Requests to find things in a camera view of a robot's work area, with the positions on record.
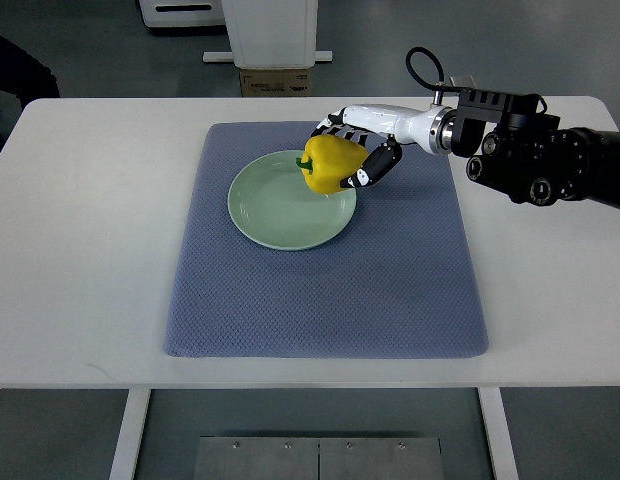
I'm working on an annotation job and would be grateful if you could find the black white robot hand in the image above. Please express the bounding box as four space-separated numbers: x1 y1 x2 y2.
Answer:
306 104 453 191

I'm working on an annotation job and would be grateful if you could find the black chair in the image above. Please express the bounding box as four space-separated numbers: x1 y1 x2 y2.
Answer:
0 31 60 168

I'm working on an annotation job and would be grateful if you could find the blue textured mat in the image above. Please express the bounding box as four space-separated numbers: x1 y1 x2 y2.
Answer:
164 121 489 359

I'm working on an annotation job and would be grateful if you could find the light green plate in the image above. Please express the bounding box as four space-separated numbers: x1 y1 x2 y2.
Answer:
227 150 356 251

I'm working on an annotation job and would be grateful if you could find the small grey floor plate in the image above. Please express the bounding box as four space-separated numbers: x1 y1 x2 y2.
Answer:
449 75 477 90

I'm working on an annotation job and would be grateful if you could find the white left table leg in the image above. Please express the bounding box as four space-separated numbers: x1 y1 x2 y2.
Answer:
109 388 151 480

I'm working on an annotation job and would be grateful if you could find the grey metal base plate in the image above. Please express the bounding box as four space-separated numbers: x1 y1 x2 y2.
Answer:
194 436 444 480

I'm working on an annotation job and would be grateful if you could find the yellow bell pepper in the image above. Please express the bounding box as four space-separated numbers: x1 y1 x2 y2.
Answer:
295 135 368 194

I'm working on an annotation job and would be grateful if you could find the white table leg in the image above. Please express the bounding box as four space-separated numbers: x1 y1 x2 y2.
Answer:
478 387 519 480
109 388 151 480

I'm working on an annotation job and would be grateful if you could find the white pedestal stand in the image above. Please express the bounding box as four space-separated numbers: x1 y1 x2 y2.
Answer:
202 0 333 70

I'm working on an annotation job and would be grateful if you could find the white cabinet with slot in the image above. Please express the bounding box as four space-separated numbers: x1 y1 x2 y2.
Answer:
138 0 225 28

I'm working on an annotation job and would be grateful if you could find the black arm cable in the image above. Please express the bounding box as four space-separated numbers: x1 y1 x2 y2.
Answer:
405 46 447 92

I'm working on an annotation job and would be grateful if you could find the brown cardboard box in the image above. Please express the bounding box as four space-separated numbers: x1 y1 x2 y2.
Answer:
239 69 311 98

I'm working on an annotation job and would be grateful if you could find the white right table leg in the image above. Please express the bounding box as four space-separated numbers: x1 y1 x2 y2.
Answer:
478 387 519 480

